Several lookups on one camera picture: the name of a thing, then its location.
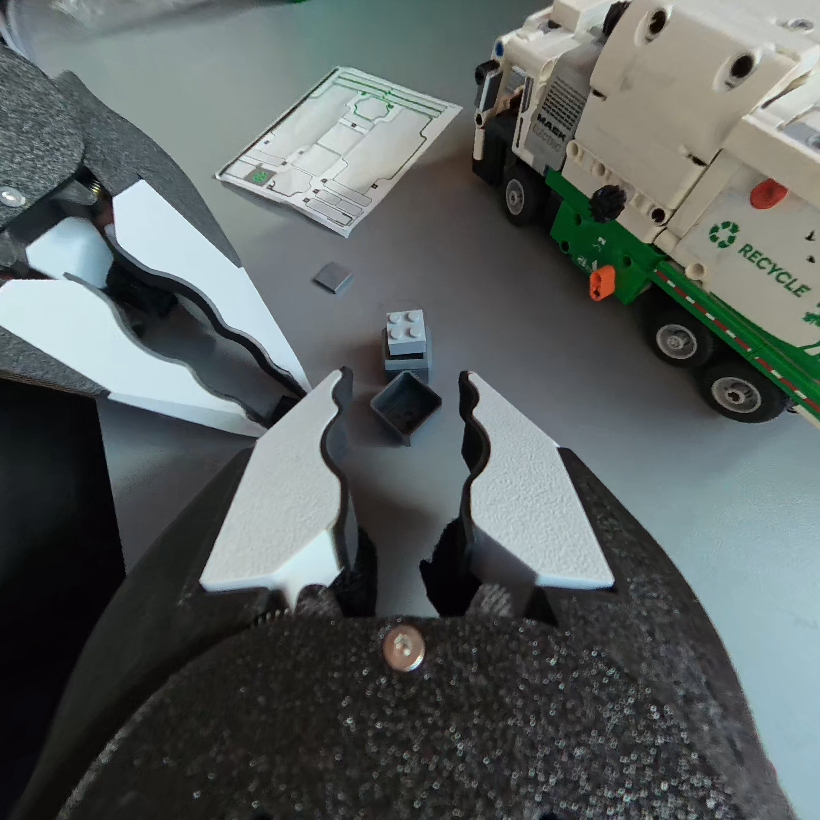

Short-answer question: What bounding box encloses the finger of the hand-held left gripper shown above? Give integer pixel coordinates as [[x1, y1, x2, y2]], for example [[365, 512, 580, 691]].
[[0, 275, 303, 439], [26, 178, 313, 397]]

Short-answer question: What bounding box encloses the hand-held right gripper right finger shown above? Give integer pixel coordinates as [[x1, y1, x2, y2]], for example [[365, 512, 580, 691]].
[[458, 370, 616, 589]]

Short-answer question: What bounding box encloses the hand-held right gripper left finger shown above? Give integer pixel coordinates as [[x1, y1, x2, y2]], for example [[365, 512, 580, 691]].
[[199, 367, 361, 612]]

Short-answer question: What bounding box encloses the grey lego bin recycle sticker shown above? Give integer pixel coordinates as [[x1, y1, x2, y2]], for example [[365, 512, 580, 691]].
[[370, 372, 443, 446]]

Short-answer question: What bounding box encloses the lego sticker sheet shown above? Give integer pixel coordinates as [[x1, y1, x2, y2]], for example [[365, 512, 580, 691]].
[[216, 66, 463, 238]]

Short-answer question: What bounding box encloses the white green lego garbage truck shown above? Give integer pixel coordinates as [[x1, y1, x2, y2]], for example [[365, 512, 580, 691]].
[[472, 0, 820, 427]]

